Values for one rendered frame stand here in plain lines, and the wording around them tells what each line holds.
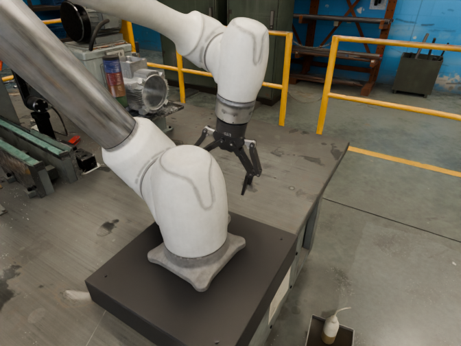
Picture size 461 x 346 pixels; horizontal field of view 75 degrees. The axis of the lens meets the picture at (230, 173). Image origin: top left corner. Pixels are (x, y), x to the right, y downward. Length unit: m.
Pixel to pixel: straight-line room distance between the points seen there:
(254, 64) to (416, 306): 1.65
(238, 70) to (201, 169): 0.21
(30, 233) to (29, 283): 0.21
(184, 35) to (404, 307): 1.71
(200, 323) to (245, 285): 0.13
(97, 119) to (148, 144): 0.12
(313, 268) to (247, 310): 1.31
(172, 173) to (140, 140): 0.16
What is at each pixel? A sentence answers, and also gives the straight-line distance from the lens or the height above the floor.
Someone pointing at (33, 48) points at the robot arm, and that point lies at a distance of 0.65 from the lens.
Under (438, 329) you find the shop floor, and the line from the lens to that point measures 1.97.
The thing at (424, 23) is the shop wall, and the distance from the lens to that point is 5.52.
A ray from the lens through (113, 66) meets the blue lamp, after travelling 1.23.
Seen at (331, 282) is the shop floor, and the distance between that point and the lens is 1.92.
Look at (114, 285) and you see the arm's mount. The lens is 0.77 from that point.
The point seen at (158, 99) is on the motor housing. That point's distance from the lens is 1.54.
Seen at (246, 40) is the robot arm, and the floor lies 1.36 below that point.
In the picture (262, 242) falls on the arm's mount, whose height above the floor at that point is 0.89.
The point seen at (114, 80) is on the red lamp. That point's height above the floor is 1.14.
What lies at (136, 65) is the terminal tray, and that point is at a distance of 1.49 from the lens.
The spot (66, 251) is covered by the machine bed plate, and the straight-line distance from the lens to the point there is 1.01.
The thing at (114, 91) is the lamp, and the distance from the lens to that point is 1.25.
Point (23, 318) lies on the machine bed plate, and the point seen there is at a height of 0.80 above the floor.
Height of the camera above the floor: 1.46
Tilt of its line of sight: 33 degrees down
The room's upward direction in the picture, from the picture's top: straight up
